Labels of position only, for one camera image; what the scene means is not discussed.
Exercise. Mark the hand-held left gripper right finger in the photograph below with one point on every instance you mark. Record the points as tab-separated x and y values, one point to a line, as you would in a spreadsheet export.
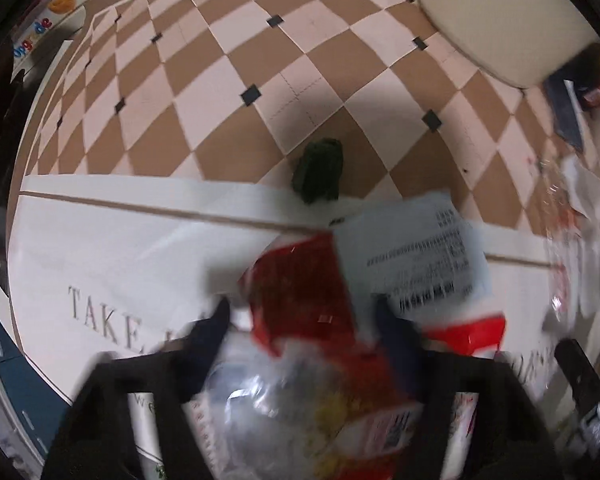
394	332

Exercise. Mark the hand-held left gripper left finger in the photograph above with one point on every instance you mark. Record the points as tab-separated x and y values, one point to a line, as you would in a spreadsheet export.
211	332

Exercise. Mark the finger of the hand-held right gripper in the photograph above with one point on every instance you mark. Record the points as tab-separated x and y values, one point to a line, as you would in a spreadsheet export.
577	375

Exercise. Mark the red and white snack wrapper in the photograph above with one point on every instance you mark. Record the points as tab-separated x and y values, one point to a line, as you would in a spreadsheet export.
300	290

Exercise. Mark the white printed paper bag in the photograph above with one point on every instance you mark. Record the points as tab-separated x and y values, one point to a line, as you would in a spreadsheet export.
130	250

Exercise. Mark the clear plastic wrapper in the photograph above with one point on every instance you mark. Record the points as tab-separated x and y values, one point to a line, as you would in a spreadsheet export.
562	240

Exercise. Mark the white crumpled paper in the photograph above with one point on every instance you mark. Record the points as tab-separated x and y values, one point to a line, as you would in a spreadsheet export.
592	240

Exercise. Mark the dark green crumpled wrapper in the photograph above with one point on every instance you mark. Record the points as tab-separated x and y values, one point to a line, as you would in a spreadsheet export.
320	170

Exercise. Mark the blue striped board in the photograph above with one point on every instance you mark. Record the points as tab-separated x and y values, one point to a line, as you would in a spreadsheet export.
5	350

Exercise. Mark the blue cloth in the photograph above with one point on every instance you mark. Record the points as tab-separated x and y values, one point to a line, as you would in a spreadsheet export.
565	112

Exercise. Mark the small red packet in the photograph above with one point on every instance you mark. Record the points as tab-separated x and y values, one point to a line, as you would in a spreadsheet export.
597	96

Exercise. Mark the white cushioned stool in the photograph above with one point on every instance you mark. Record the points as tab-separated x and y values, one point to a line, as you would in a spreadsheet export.
505	20

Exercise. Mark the fruit picture poster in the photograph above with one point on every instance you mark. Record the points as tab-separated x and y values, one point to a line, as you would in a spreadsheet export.
55	5

